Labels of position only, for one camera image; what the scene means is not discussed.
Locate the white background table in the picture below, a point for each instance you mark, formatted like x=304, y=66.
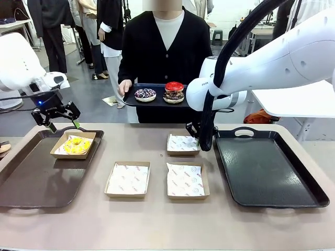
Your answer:
x=15, y=24

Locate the yellow glazed sprinkle donut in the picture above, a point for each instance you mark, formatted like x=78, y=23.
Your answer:
x=72, y=148

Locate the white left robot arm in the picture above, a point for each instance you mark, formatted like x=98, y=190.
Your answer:
x=13, y=65

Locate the chocolate sprinkled donut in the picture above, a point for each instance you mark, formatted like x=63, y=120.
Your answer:
x=138, y=96

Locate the large black plastic tray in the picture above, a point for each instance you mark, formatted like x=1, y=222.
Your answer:
x=261, y=172

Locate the red glazed donut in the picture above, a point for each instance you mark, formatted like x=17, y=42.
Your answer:
x=169, y=86

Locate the person in black cardigan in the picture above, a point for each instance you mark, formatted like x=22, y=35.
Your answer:
x=146, y=52

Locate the paper sheet on floor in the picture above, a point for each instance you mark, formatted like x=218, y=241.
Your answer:
x=110, y=101

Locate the person's right forearm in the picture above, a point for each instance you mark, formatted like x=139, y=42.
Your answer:
x=125, y=72

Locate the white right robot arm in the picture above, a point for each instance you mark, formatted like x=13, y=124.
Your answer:
x=288, y=57

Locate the kraft paper food box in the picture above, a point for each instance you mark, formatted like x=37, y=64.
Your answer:
x=69, y=156
x=125, y=195
x=183, y=153
x=188, y=198

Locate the person's right hand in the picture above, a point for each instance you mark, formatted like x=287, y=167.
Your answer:
x=125, y=87

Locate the white side table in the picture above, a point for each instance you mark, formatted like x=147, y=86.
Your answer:
x=301, y=102

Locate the orange cloth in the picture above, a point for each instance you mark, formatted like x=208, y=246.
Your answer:
x=257, y=117

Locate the grey plastic stool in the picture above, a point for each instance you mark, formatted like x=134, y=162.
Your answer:
x=217, y=36

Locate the tan round object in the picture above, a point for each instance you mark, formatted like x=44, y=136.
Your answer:
x=4, y=147

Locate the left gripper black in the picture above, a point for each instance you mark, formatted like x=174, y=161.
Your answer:
x=49, y=103

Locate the brown plastic tray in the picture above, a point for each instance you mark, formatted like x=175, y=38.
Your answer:
x=39, y=177

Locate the small black serving tray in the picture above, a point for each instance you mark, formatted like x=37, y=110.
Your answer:
x=158, y=103

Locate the chocolate rainbow sprinkle donut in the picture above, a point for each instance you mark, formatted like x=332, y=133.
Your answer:
x=168, y=98

